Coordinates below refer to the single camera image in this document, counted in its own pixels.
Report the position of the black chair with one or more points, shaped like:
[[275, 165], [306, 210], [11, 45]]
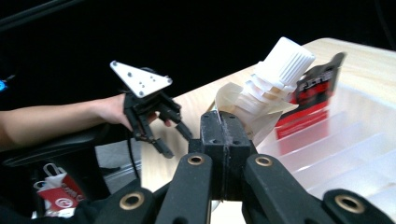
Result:
[[62, 146]]

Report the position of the red and black pouch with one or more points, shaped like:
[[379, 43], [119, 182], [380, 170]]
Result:
[[314, 93]]

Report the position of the clear plastic container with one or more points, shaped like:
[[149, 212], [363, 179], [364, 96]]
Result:
[[342, 149]]

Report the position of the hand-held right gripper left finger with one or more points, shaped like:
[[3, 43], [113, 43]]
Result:
[[214, 140]]

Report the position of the blue light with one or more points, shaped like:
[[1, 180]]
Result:
[[2, 85]]

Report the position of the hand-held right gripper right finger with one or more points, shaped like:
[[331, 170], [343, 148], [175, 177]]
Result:
[[235, 140]]

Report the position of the red and white bag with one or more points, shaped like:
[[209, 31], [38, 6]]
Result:
[[60, 196]]

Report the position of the white spouted pouch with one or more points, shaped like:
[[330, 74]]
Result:
[[286, 62]]

